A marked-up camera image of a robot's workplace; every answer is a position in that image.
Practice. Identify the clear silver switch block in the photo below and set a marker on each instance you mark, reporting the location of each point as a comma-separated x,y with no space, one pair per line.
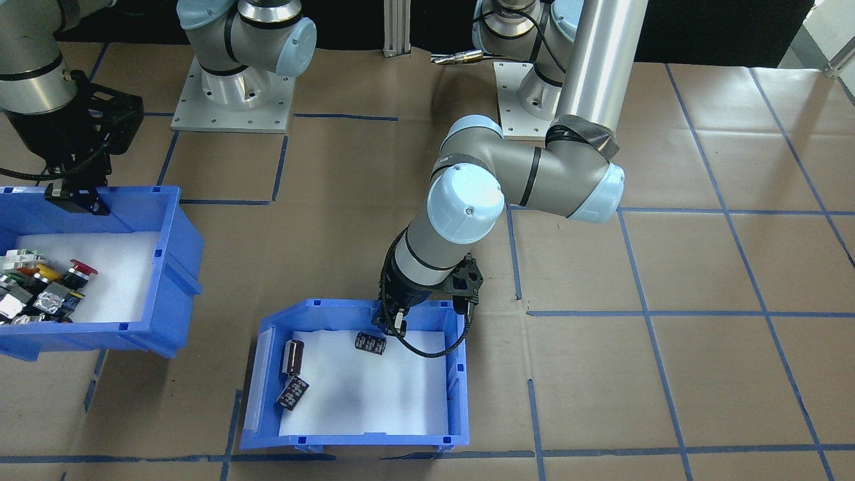
52,298

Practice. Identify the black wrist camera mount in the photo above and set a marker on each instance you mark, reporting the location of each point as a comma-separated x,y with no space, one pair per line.
117,113
467,280

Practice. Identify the yellow push button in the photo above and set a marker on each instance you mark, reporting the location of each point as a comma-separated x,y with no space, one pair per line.
48,272

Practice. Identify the red push button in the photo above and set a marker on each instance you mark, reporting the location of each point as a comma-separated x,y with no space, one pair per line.
81,270

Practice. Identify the aluminium frame bar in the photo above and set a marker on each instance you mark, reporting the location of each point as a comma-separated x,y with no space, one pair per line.
397,27

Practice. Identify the blue push-button storage bin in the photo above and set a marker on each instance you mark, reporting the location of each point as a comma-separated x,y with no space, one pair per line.
100,337

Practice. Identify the black yellow switch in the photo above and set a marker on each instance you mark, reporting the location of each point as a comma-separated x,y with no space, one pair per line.
75,295

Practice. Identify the silver metal bar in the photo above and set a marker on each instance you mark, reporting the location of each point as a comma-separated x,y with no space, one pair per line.
841,65

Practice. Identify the silver bezel push button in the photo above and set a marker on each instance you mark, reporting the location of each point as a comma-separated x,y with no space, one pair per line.
40,319

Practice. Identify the white switch block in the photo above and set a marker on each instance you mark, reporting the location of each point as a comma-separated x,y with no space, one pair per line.
10,306

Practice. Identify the green push button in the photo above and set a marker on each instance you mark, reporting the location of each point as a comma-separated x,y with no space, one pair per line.
20,256

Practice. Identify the dark brown cylindrical capacitor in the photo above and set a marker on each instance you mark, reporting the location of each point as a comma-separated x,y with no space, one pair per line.
292,357
371,343
292,393

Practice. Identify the white foam bin liner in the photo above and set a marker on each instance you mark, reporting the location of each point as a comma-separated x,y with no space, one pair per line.
374,401
120,280

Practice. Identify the blue capacitor storage bin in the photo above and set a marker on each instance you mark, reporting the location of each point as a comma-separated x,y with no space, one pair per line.
374,441

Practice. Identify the white square base plate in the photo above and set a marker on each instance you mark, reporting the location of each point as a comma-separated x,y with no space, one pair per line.
511,113
194,113

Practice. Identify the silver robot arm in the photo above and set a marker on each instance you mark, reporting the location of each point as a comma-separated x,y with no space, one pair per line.
247,40
601,67

